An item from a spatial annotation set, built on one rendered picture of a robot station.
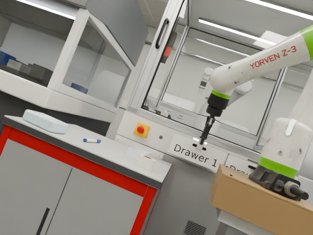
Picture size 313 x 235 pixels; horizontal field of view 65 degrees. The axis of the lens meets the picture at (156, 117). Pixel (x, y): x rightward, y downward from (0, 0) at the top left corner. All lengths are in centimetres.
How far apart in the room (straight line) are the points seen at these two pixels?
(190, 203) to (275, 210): 72
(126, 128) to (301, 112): 89
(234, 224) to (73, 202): 53
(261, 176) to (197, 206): 63
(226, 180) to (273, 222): 17
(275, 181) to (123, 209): 50
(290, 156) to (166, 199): 78
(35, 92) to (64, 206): 68
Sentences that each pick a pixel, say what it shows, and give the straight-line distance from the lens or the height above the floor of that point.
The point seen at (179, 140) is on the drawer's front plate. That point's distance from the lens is 133.
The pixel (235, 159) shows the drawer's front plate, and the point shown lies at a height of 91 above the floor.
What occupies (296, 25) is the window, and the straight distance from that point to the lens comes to 170.
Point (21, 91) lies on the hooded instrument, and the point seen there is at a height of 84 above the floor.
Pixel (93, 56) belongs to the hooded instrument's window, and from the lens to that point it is 170.
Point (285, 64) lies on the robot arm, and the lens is 104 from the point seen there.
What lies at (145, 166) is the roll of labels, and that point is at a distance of 92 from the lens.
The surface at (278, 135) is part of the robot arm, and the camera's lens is 93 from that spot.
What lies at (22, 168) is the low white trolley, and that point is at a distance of 102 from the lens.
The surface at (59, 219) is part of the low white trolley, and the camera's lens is 98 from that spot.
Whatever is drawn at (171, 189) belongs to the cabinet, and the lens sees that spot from 145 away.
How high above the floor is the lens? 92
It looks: 2 degrees up
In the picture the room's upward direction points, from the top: 21 degrees clockwise
